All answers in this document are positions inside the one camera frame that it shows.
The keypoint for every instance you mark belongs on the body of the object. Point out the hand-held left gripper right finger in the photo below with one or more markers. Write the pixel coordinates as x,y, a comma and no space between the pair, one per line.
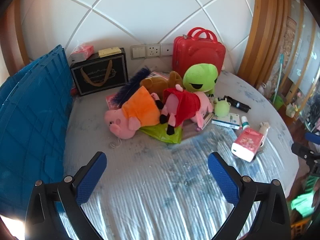
222,177

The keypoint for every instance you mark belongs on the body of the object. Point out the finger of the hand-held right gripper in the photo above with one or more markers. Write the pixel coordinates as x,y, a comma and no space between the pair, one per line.
302,151
313,138

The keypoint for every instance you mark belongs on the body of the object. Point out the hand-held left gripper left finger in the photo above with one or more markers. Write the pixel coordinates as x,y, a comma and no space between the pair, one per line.
91,177

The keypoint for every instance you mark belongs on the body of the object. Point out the pink white tissue packet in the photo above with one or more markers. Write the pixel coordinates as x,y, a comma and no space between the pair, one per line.
246,142

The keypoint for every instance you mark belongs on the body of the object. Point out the green pink plastic packet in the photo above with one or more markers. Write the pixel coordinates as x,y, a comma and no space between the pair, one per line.
162,135

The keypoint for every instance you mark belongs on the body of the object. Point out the pig plush red dress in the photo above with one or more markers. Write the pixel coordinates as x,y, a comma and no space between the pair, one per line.
185,105

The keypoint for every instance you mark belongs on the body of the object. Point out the blue plastic storage bin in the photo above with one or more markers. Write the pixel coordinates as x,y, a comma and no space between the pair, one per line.
32,117

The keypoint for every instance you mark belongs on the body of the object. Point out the pig plush orange dress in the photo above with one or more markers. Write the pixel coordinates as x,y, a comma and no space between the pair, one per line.
140,107

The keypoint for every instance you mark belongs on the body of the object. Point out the green cloth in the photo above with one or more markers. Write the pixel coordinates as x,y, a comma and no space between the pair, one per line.
302,203

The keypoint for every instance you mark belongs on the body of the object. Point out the green broom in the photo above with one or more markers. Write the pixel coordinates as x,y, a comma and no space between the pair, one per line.
278,97

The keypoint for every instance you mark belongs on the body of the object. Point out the white blue medicine box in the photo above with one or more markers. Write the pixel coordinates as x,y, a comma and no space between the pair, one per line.
228,121

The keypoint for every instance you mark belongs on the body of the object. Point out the small white bottle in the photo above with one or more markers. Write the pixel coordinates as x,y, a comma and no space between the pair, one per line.
244,123

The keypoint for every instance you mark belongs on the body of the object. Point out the small green frog toy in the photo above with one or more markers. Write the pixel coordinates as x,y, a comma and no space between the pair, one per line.
221,108

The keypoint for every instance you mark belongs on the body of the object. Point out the black flashlight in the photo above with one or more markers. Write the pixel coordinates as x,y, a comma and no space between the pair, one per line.
237,104

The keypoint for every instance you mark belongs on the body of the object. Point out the blue feather duster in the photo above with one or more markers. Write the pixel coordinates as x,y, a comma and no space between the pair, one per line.
130,87

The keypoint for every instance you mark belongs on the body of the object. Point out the black gift bag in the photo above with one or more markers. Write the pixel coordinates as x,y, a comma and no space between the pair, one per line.
100,75

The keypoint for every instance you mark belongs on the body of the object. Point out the green frog plush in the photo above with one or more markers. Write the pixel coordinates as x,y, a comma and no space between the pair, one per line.
200,76

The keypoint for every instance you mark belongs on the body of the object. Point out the brown teddy bear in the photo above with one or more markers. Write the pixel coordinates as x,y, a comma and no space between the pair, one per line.
155,83

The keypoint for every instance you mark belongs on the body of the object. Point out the pink white box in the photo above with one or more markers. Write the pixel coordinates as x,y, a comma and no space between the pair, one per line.
160,74

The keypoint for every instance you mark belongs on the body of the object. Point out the pink tissue pack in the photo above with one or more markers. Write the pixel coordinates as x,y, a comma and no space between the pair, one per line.
81,52

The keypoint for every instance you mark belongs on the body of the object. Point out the yellow flat box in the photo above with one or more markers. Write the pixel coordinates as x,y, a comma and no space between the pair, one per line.
108,51

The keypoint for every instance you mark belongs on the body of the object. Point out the red hard-shell suitcase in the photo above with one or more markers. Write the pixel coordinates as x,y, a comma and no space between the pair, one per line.
200,52

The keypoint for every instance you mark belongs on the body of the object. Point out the white wall power socket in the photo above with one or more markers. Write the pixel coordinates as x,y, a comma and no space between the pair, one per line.
153,50

